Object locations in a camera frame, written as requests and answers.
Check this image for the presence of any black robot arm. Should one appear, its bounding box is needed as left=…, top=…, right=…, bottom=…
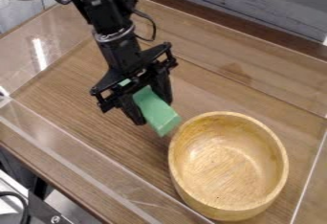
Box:
left=21, top=0, right=178, bottom=125

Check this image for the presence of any green rectangular block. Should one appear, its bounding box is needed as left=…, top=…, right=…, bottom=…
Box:
left=132, top=86, right=182, bottom=137

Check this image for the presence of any brown wooden bowl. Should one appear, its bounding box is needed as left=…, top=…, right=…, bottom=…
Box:
left=168, top=111, right=290, bottom=221

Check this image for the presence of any black cable bottom left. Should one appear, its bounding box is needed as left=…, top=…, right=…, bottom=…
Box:
left=0, top=190, right=31, bottom=224

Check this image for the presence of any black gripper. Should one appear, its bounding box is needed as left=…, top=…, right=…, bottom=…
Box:
left=89, top=27, right=178, bottom=125

